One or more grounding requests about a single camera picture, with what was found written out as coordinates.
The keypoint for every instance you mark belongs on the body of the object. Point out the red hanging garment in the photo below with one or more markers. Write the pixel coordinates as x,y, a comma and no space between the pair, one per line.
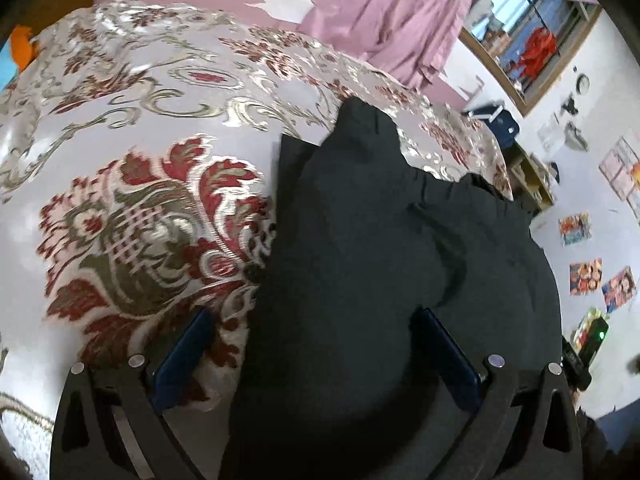
539,47

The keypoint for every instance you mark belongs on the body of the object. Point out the round wall clock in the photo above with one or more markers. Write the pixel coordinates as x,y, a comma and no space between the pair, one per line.
583,84

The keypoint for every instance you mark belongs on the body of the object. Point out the wooden desk shelf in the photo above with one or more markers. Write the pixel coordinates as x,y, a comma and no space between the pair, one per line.
530,188

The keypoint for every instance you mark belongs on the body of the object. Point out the colourful wall picture lower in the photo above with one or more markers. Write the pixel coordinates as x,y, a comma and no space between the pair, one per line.
585,277

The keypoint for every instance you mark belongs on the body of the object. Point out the green lit device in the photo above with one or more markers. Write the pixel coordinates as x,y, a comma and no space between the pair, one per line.
588,336

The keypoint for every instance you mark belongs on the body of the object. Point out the floral satin bedspread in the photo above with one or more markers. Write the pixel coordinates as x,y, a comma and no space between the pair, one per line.
138,154

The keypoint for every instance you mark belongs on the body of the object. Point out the orange blue brown clothes pile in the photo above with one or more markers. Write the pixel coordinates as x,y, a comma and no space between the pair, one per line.
17,53

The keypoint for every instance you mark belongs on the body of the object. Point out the pink curtain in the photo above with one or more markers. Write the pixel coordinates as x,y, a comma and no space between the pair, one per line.
408,39

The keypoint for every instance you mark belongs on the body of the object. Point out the dark blue backpack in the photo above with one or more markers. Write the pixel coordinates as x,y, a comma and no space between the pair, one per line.
499,121

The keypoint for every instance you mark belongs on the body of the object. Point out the colourful wall picture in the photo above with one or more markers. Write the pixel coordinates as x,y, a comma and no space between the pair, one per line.
585,277
575,228

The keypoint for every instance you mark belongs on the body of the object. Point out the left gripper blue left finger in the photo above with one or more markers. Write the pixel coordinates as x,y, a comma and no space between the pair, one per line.
110,422

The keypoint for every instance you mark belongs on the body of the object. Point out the wooden framed window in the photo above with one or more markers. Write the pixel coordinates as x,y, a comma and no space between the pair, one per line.
495,31

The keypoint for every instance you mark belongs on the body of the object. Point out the black jacket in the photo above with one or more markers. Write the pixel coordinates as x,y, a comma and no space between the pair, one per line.
336,381

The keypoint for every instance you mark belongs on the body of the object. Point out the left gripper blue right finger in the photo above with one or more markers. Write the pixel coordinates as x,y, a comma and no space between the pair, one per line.
522,425

